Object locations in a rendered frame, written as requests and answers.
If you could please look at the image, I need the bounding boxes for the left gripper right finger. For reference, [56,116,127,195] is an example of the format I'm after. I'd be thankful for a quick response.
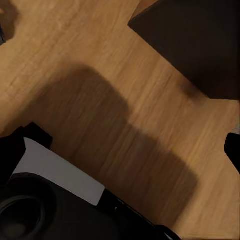
[224,132,240,173]

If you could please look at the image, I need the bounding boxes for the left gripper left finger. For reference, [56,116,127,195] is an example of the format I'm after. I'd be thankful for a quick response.
[0,133,26,192]

